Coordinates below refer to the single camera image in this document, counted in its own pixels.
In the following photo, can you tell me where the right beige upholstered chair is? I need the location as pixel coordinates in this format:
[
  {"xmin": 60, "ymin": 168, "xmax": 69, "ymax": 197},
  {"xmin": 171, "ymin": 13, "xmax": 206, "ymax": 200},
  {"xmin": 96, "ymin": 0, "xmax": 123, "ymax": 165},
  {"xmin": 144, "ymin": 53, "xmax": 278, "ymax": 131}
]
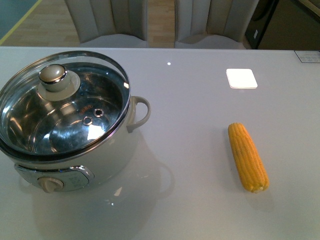
[{"xmin": 174, "ymin": 0, "xmax": 259, "ymax": 50}]

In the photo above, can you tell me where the label sticker on table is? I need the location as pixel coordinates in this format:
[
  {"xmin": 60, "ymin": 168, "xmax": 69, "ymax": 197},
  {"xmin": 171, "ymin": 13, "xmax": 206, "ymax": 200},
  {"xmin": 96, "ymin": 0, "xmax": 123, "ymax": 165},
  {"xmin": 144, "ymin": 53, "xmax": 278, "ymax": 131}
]
[{"xmin": 294, "ymin": 50, "xmax": 320, "ymax": 63}]

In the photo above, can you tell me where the black washing machine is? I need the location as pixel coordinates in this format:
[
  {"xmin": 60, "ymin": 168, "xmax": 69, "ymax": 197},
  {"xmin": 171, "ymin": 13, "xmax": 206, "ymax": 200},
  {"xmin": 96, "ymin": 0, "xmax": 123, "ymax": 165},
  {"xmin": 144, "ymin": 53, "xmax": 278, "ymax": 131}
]
[{"xmin": 245, "ymin": 0, "xmax": 279, "ymax": 49}]

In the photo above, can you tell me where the glass pot lid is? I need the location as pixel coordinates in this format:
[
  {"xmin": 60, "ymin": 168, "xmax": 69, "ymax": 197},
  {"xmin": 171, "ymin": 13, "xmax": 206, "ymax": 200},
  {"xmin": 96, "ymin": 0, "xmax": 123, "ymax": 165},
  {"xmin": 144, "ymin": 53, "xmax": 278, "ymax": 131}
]
[{"xmin": 0, "ymin": 51, "xmax": 131, "ymax": 159}]

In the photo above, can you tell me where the left beige upholstered chair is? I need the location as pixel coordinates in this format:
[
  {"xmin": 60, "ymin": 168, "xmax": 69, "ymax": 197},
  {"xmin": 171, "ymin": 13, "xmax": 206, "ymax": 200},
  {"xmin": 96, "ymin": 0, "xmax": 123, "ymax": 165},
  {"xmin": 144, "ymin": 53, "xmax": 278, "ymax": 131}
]
[{"xmin": 65, "ymin": 0, "xmax": 149, "ymax": 48}]

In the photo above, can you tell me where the beige upholstered chair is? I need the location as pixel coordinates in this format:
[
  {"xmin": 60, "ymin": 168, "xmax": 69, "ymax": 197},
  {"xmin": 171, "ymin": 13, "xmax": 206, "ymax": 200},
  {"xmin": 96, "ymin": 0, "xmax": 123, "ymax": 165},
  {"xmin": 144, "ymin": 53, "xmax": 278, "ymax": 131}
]
[
  {"xmin": 65, "ymin": 0, "xmax": 149, "ymax": 48},
  {"xmin": 174, "ymin": 0, "xmax": 259, "ymax": 50}
]

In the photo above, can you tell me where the yellow corn cob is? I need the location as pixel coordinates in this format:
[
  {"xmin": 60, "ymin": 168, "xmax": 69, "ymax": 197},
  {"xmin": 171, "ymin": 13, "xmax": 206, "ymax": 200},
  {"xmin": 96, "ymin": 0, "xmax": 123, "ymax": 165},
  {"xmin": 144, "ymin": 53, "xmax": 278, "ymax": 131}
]
[{"xmin": 228, "ymin": 122, "xmax": 270, "ymax": 193}]

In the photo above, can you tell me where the white electric cooking pot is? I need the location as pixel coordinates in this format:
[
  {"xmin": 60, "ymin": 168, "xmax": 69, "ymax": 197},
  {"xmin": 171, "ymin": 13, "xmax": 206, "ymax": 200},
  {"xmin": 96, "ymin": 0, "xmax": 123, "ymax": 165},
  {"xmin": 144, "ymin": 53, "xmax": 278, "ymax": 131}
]
[{"xmin": 0, "ymin": 96, "xmax": 151, "ymax": 193}]

